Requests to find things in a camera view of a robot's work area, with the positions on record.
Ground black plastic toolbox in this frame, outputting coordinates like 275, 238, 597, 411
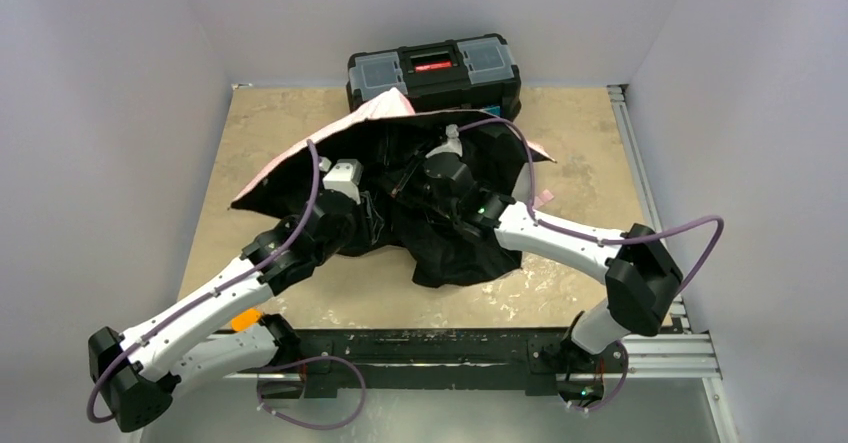
346, 33, 522, 120

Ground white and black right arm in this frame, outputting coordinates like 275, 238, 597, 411
418, 153, 682, 356

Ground pink and black folding umbrella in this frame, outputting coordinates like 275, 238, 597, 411
232, 90, 546, 288

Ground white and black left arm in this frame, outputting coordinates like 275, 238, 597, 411
86, 188, 363, 432

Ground orange object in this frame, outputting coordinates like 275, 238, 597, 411
230, 308, 263, 332

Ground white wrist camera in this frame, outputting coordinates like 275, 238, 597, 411
425, 124, 463, 159
322, 159, 363, 205

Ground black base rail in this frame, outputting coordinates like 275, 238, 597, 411
235, 325, 631, 402

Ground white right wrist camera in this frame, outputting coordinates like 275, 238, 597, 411
425, 124, 463, 159

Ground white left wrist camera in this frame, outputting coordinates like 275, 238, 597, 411
322, 159, 363, 205

